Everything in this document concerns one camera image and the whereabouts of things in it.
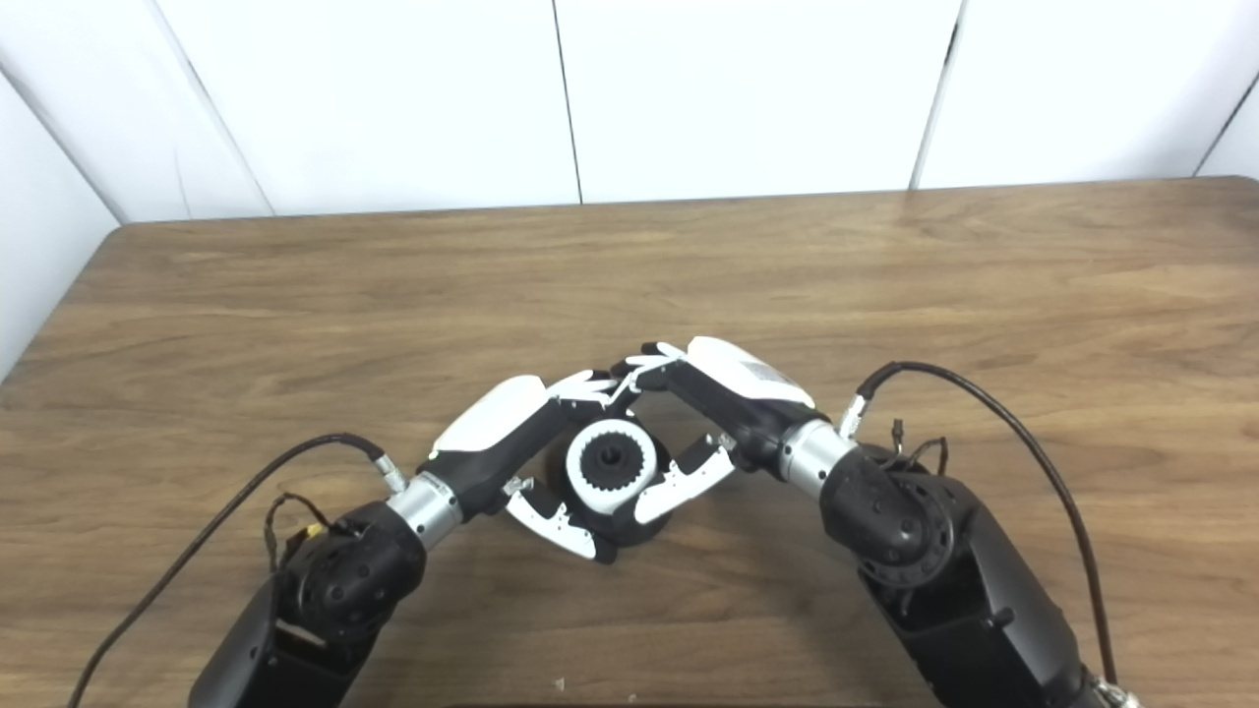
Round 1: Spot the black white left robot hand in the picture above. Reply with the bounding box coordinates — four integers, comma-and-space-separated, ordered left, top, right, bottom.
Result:
386, 371, 621, 563

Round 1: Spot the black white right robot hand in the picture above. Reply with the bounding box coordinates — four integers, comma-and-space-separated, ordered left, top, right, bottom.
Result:
610, 336, 859, 525

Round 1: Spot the white ring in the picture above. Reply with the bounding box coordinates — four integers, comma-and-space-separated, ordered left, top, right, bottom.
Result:
566, 419, 658, 514

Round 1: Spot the round black part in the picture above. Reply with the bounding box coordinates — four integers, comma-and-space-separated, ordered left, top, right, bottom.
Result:
546, 418, 676, 552

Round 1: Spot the thin right arm wire loop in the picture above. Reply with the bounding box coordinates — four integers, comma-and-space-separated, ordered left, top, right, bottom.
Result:
880, 420, 951, 479

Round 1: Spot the thin arm wire loop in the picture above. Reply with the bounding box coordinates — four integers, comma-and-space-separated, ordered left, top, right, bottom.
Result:
880, 420, 951, 479
263, 492, 331, 573

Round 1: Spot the thin left arm wire loop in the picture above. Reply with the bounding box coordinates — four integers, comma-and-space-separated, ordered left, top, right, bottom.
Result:
263, 492, 331, 573

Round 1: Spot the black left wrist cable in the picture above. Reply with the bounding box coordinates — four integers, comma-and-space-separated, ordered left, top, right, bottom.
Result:
67, 433, 407, 708

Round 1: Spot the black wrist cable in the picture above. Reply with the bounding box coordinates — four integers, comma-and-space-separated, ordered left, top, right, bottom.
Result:
67, 433, 407, 708
841, 361, 1142, 708

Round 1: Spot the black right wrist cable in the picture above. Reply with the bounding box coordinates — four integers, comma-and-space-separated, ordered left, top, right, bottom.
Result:
841, 361, 1142, 708

